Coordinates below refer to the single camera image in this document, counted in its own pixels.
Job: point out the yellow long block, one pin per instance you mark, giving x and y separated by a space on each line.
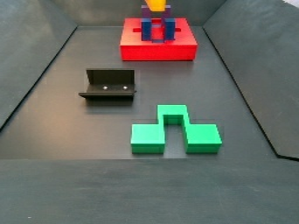
156 5

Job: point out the red board with slots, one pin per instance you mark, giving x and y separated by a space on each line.
134 49

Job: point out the green stepped block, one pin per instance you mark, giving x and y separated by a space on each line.
173 128

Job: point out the dark blue U block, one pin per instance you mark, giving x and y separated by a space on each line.
157 29

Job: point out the purple U block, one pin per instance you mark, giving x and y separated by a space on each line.
144 13

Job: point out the black angle bracket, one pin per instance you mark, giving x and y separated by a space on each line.
109 83

